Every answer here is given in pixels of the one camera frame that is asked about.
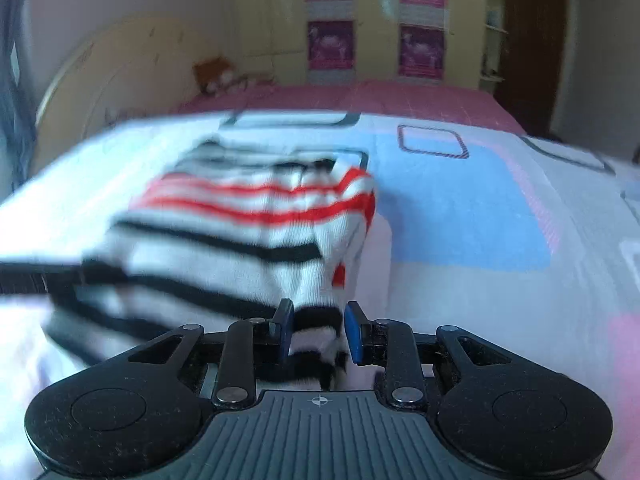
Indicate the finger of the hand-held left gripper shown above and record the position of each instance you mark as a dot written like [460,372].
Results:
[30,277]

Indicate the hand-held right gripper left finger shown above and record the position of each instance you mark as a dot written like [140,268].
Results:
[287,327]

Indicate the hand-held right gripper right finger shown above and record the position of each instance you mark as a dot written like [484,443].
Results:
[352,332]

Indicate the white striped shirt black red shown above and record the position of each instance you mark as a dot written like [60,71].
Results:
[225,260]

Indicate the white blue pink patterned blanket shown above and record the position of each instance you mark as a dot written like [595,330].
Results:
[475,210]

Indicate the grey blue curtain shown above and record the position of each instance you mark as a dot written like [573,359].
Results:
[15,70]

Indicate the cream wooden headboard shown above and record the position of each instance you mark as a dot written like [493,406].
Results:
[125,70]

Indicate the pink bedsheet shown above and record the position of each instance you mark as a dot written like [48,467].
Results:
[400,97]

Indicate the brown stuffed toy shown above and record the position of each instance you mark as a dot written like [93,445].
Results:
[212,74]

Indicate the cream yellow wardrobe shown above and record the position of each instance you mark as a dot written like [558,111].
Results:
[375,25]

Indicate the brown wooden door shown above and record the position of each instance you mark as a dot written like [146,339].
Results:
[535,45]

